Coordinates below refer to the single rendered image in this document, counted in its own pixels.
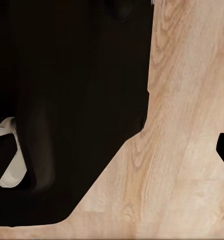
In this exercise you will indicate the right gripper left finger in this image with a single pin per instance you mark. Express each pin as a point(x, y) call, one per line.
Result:
point(8, 149)

